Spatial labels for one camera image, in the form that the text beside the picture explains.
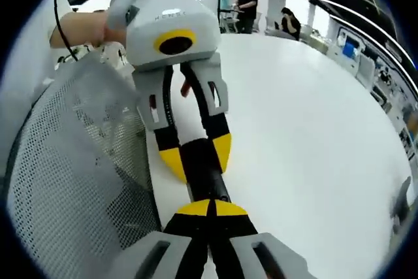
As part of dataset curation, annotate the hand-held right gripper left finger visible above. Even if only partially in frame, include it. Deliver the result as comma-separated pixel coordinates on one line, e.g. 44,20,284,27
107,199,213,279

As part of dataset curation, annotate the grey mesh office chair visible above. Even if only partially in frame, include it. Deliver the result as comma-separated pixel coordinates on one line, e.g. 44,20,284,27
6,52,163,279

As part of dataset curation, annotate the person's patterned clothing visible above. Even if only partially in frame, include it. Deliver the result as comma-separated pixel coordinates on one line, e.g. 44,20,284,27
54,41,135,74

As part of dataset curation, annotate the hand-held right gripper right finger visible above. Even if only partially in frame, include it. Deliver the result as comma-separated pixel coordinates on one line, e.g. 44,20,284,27
208,200,316,279

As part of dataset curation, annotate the black remote control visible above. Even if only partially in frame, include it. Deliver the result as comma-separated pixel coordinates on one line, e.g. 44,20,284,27
180,138,233,205

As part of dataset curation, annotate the thin black cable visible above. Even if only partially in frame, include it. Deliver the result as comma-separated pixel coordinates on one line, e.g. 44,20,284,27
53,0,80,63

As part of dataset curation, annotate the person's left hand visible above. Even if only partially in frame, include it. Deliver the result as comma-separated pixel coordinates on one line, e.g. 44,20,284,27
103,17,127,44

